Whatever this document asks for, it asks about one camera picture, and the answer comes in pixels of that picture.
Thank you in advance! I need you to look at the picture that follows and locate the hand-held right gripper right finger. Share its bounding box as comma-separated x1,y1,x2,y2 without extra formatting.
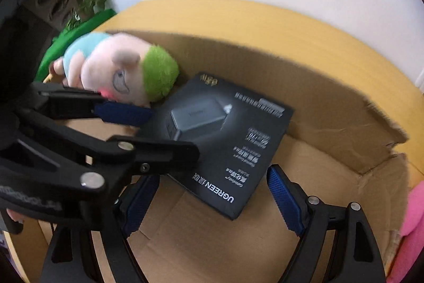
267,164,387,283

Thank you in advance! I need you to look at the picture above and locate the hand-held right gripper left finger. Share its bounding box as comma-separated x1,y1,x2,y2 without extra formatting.
41,174,161,283

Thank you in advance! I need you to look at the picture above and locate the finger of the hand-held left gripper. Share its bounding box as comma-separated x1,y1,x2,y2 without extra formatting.
32,83,153,128
15,107,201,228

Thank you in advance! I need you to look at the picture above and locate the pink plush pig green hair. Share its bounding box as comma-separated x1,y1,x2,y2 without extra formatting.
50,32,181,108

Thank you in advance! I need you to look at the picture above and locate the brown cardboard box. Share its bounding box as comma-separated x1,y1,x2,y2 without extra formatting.
38,29,411,283

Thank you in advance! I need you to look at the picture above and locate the yellow wooden desktop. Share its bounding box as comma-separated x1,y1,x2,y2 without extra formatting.
0,0,424,283

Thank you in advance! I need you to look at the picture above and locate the green cloth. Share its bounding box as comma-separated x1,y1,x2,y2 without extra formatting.
36,9,117,82

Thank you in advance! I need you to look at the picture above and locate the black charger package box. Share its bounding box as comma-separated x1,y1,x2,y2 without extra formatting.
135,72,295,221

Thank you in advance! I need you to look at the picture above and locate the pink plush object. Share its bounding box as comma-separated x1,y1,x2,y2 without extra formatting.
386,182,424,283

